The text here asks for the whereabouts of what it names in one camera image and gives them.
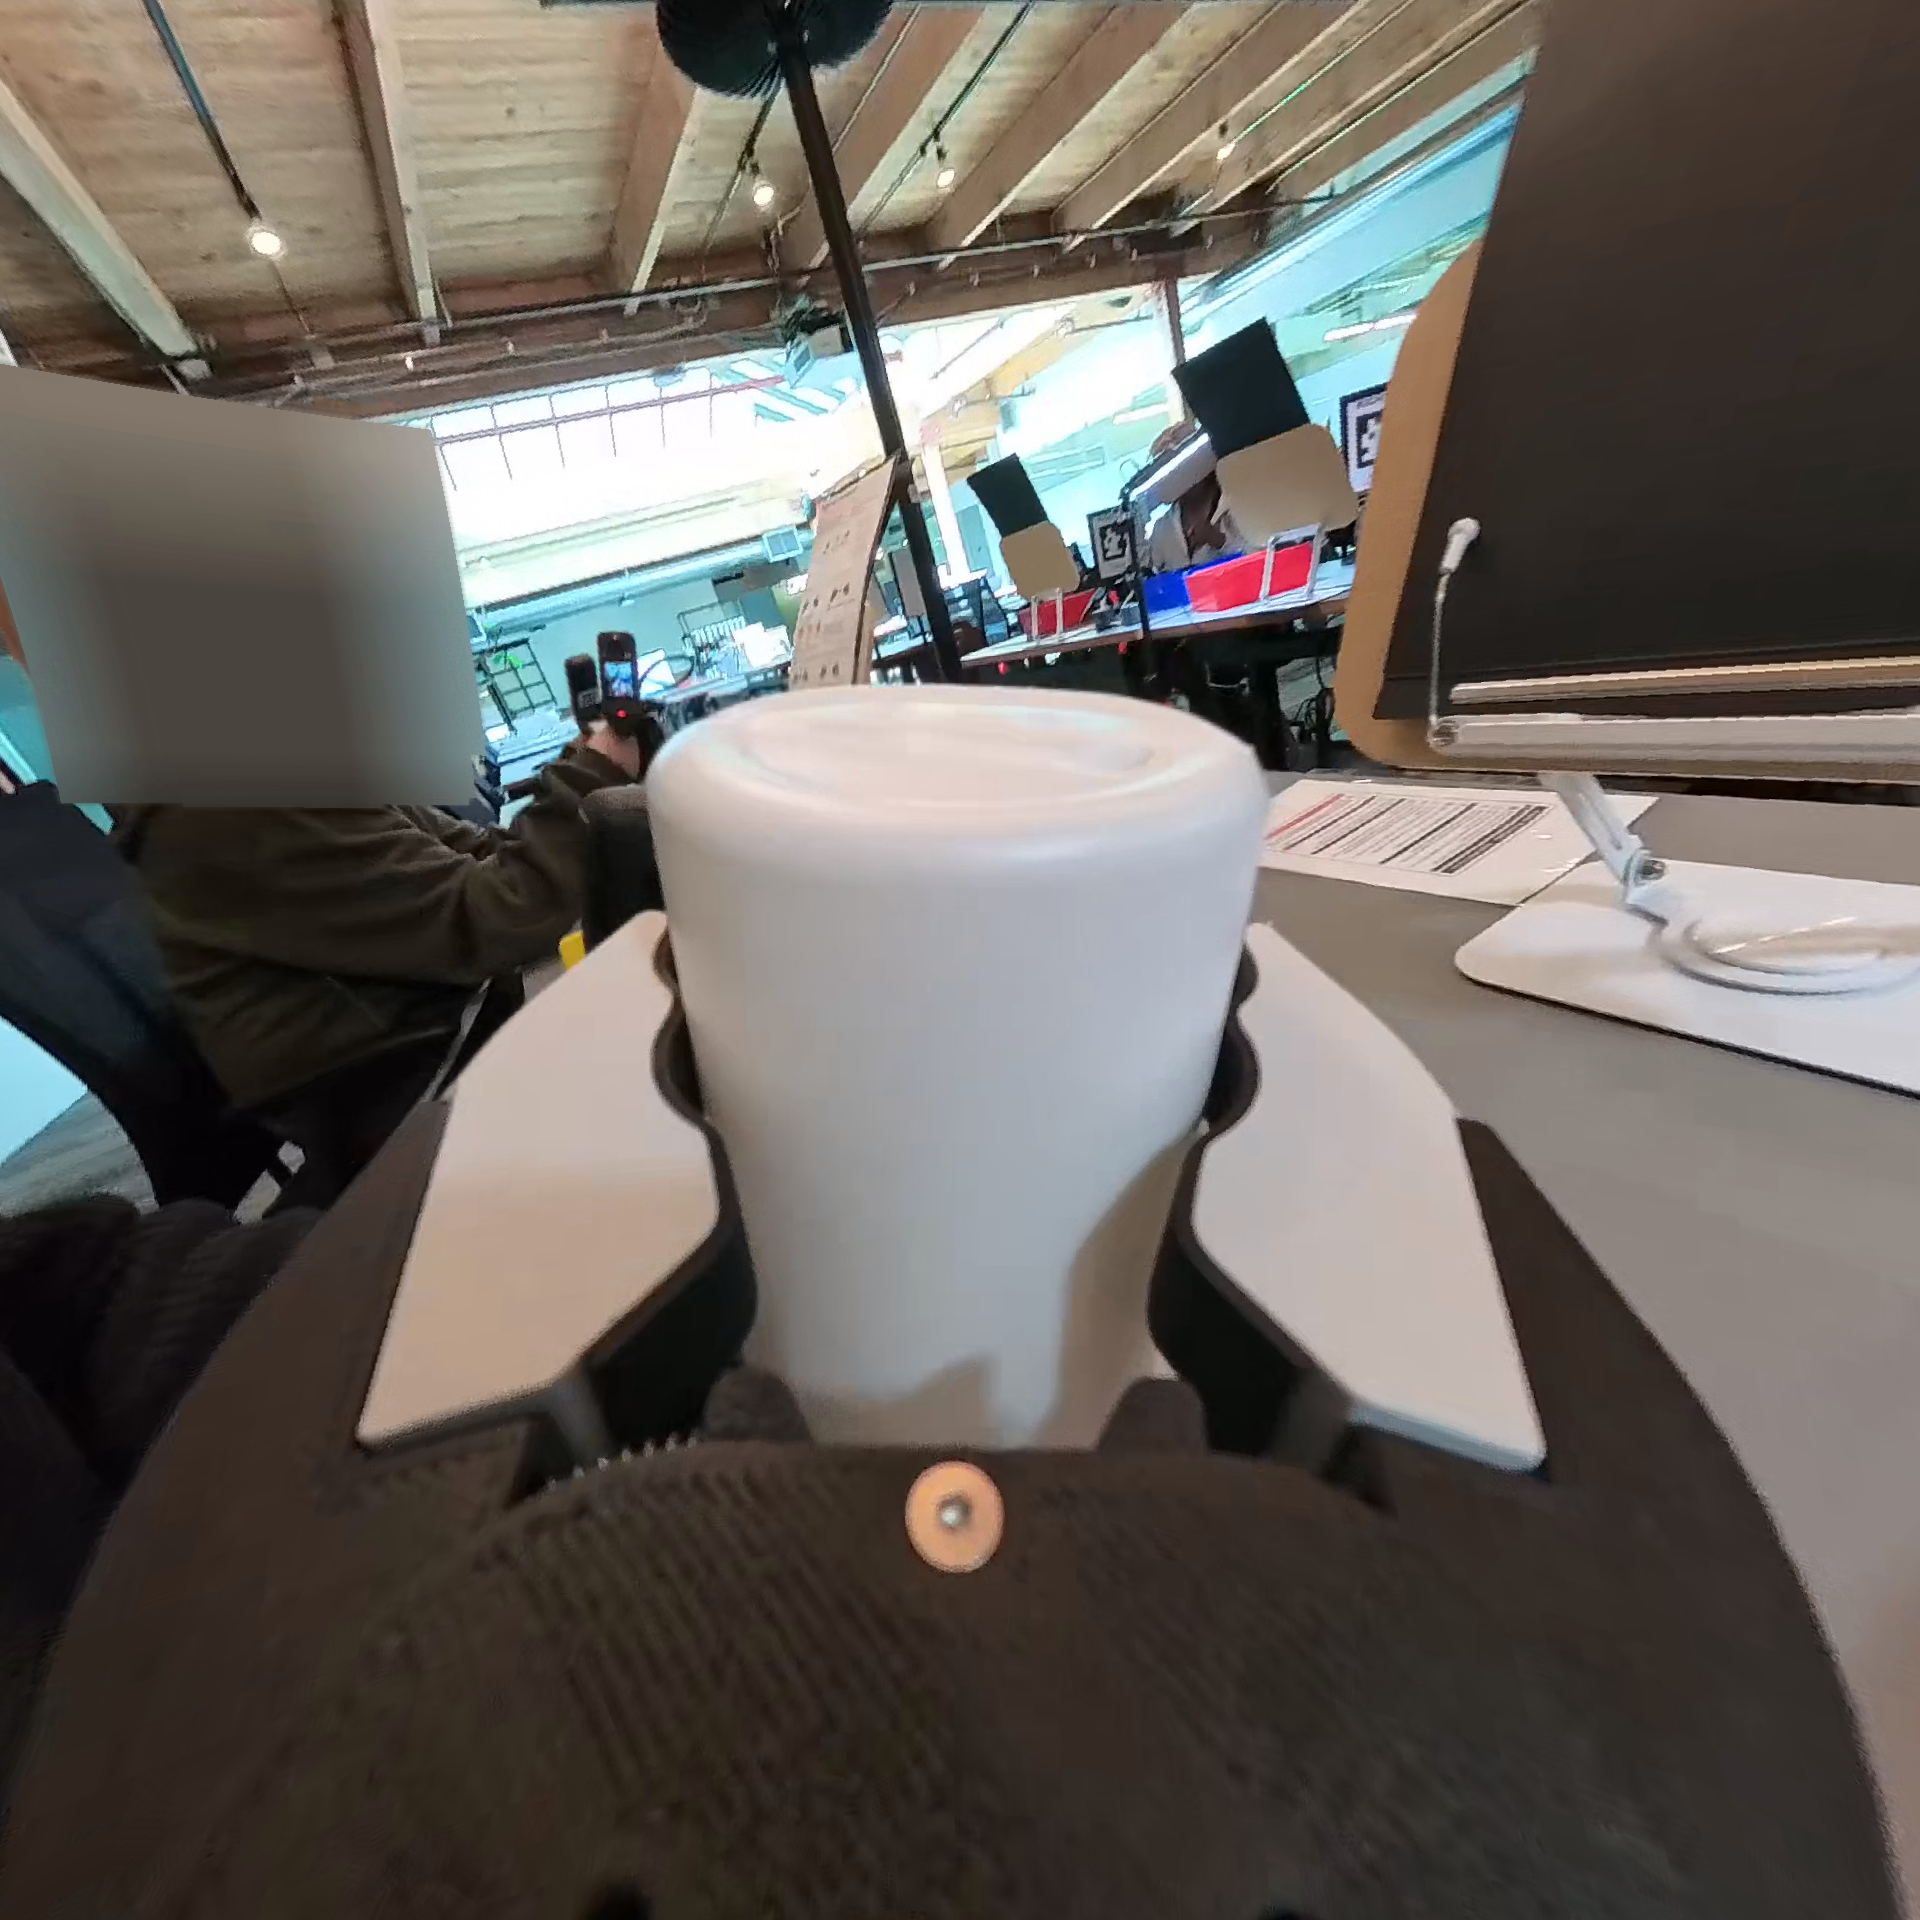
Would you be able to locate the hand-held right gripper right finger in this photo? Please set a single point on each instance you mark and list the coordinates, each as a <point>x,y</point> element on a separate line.
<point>1348,1213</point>

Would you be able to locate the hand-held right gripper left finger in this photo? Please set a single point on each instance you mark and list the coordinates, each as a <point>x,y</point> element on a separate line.
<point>556,1201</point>

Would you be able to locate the white bottle black cap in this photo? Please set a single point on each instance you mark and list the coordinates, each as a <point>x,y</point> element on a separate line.
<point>961,1019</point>

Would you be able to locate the printed paper sheet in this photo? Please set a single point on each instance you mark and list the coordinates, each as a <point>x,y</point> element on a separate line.
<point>1424,832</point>

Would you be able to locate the red plastic bin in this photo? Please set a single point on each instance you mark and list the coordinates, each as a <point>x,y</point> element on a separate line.
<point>1230,580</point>

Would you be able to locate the small blue plastic bin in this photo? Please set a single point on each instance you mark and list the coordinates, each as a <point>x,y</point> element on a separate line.
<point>1166,589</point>

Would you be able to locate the printed cardboard sign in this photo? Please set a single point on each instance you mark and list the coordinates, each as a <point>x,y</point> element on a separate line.
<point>839,578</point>

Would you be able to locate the square marker sign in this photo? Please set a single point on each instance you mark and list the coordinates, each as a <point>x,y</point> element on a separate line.
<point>1364,434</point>
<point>1113,543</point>

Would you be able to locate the background display board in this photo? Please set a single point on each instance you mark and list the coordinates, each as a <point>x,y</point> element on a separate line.
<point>1259,421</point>

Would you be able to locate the ceiling projector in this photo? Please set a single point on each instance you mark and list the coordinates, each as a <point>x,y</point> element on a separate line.
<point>818,329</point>

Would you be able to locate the wooden display board black panel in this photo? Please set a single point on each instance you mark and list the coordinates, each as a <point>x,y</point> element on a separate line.
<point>1695,346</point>

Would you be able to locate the black round pole fixture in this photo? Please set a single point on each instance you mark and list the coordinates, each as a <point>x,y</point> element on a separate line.
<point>772,37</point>

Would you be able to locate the black metal post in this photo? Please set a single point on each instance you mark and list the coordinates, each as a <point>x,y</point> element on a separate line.
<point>884,404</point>

